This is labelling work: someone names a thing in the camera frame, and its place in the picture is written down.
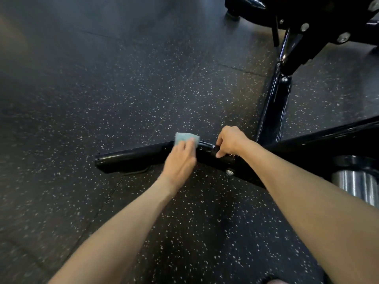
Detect person's left hand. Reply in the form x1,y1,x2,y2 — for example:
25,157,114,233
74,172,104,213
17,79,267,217
160,138,198,187

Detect person's right hand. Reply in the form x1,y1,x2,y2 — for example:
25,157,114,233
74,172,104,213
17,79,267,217
215,125,254,159

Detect light blue cleaning cloth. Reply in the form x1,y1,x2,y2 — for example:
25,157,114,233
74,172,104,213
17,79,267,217
174,133,201,147

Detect black gym bench frame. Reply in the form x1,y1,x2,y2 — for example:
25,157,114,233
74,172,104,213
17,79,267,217
95,0,379,188

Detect person's left forearm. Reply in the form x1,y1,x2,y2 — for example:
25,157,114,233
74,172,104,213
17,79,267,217
49,174,178,284

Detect person's right forearm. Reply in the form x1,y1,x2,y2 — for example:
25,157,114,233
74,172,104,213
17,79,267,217
240,141,379,284

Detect chrome steel cylinder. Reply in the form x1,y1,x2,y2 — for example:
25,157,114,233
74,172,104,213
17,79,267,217
331,155,379,208

